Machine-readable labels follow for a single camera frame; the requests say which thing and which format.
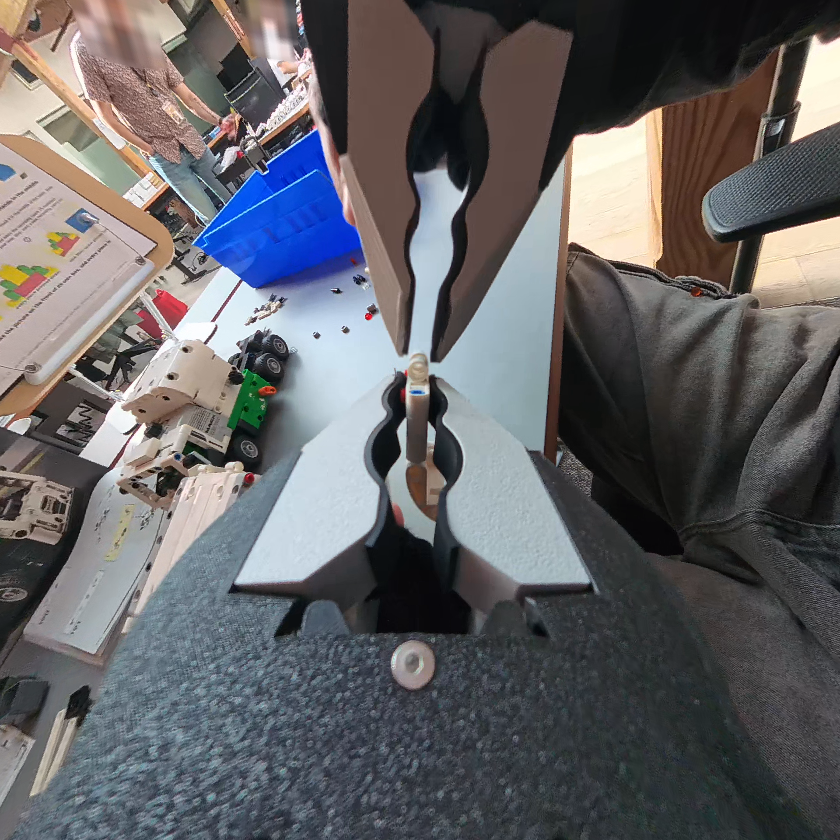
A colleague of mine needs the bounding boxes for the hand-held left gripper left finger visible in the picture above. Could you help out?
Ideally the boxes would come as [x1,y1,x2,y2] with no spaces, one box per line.
[233,373,404,631]

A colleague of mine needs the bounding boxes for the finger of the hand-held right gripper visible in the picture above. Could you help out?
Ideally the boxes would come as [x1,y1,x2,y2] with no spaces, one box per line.
[430,21,575,362]
[339,0,438,358]

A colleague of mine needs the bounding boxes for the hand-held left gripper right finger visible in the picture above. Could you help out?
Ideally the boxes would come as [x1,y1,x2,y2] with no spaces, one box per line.
[430,377,597,631]

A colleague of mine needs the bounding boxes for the small tan brick piece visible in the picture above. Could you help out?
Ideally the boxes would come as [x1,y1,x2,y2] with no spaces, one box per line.
[402,353,448,522]

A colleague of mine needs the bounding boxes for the white lego truck container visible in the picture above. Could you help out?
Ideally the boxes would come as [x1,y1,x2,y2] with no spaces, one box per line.
[117,451,263,614]

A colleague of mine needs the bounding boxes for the lego truck with green side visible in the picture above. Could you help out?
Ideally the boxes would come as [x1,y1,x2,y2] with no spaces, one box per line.
[120,328,294,473]

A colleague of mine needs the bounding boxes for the lego instruction booklet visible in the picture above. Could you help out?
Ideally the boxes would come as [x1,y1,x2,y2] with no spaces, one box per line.
[23,459,175,667]

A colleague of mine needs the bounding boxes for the lego set box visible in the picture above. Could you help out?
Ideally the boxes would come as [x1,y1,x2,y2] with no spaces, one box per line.
[0,427,109,651]

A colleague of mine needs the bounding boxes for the small dark grey lego bin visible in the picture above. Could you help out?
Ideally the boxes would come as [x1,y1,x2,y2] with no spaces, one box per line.
[0,675,52,728]

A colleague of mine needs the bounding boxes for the small blue plastic bin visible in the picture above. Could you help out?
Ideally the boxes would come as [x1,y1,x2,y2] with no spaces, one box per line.
[261,128,331,193]

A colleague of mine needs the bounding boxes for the cluttered background desk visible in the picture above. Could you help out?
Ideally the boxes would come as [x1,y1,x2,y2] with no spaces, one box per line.
[128,98,313,206]

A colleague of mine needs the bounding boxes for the large blue plastic bin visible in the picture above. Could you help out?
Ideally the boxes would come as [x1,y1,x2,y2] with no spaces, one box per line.
[192,169,366,291]

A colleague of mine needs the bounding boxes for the wooden furniture panel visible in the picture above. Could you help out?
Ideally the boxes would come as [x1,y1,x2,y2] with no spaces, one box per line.
[646,49,788,290]

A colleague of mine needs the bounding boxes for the person's legs in grey pants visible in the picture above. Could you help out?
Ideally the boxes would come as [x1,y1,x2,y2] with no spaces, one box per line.
[558,243,840,840]

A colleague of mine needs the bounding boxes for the red plastic box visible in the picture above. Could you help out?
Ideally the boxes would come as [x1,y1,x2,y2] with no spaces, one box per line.
[153,289,189,330]

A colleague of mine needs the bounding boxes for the black office chair armrest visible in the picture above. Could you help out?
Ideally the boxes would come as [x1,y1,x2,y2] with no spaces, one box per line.
[701,38,840,296]

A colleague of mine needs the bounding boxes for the white tablet stand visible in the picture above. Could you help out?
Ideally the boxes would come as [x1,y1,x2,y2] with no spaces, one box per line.
[0,134,179,417]

